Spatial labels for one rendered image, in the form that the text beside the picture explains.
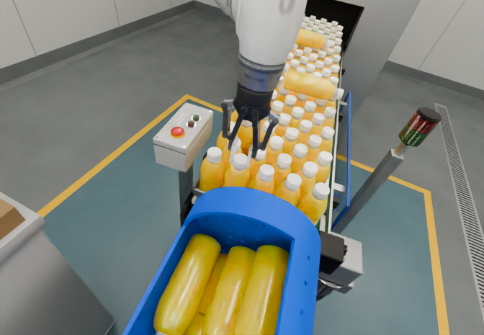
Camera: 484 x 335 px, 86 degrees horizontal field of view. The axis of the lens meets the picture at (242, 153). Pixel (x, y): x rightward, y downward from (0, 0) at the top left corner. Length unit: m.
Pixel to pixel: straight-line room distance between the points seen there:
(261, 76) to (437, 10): 4.29
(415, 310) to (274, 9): 1.94
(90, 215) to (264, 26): 1.75
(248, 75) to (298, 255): 0.32
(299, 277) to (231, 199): 0.16
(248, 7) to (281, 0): 0.05
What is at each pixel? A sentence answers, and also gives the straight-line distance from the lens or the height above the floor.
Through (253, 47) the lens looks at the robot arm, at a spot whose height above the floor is 1.43.
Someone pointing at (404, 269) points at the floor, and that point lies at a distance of 2.20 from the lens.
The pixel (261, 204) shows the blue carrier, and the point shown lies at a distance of 0.45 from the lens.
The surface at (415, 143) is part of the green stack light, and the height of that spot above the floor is 1.18.
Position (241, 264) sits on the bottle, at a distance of 0.54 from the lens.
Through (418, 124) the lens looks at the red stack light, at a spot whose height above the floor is 1.23.
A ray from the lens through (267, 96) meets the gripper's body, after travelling 0.52.
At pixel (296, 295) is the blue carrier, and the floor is 1.21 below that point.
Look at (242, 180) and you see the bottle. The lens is 0.70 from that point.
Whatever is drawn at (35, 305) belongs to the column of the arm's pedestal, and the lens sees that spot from 1.04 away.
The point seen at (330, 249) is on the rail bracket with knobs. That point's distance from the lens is 0.74.
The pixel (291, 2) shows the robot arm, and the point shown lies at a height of 1.50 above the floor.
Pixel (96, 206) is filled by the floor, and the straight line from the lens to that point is 2.02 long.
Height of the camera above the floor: 1.60
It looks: 44 degrees down
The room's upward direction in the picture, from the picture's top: 12 degrees clockwise
